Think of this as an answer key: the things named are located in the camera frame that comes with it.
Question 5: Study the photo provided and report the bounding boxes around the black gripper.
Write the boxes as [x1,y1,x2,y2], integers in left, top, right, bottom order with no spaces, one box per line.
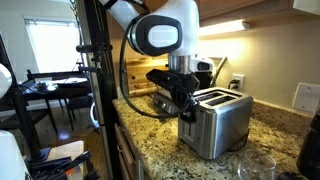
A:
[173,73,201,124]

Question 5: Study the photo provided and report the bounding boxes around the black toaster lever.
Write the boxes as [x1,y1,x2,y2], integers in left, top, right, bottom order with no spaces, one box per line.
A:
[180,112,198,125]

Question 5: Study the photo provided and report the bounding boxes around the stainless steel two-slot toaster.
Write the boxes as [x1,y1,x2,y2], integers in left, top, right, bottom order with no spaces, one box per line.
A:
[177,87,254,161]

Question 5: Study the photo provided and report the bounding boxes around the black panini grill press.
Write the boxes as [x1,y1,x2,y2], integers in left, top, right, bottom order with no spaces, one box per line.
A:
[152,55,228,115]

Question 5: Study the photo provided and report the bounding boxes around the wooden cutting board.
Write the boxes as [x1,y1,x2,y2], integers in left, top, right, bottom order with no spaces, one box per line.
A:
[124,58,169,98]

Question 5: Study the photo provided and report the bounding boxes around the wooden counter drawers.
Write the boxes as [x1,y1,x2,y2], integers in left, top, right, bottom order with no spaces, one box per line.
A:
[113,123,148,180]

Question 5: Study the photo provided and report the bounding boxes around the under-cabinet light bar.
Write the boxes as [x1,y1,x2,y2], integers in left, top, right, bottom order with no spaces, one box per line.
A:
[199,19,250,37]

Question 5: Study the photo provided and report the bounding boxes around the clear glass container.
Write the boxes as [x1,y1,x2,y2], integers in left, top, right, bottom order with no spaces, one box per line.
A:
[237,148,278,180]

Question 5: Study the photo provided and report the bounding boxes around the black vertical mounting pole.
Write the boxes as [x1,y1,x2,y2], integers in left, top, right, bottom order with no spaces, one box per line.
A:
[75,0,125,180]

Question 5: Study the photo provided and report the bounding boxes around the light wood upper cabinet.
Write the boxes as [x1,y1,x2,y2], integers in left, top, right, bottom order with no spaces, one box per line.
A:
[143,0,320,29]

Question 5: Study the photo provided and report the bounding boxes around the dark dining chair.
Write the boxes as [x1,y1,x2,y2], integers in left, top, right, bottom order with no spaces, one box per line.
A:
[63,93,94,131]
[0,96,59,134]

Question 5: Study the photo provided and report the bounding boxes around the white cart top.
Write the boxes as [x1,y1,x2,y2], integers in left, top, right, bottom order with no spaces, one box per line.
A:
[46,139,85,180]

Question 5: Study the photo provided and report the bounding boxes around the dark dining table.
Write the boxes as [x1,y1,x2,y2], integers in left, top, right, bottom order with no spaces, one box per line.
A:
[20,77,93,101]

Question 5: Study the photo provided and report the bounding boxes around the black clamp tools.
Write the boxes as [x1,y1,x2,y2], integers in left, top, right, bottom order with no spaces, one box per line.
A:
[26,150,101,180]

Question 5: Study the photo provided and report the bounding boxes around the bright dining room window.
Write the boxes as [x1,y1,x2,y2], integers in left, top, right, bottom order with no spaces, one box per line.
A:
[23,15,83,74]

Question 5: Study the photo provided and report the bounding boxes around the black tripod stand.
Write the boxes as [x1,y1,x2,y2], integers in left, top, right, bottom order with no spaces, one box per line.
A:
[0,33,51,161]

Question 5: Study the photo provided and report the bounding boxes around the white rounded device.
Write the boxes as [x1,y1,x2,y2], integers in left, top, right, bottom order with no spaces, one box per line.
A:
[0,63,31,180]

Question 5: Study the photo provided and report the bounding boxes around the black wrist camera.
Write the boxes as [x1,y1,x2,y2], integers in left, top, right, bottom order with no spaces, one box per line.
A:
[145,68,183,91]

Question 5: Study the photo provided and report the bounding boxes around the black power plug cable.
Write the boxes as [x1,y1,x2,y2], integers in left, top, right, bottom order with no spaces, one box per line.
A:
[228,78,241,90]

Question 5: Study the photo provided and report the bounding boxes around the white wall outlet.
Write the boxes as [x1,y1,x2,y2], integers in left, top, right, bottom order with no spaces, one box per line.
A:
[229,73,246,93]

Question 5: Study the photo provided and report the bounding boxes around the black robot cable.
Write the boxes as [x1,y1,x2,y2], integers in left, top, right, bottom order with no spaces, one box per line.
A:
[118,14,188,120]

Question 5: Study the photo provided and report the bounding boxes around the white wall switch plate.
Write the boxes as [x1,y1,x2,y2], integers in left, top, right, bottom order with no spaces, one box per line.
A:
[292,82,320,114]

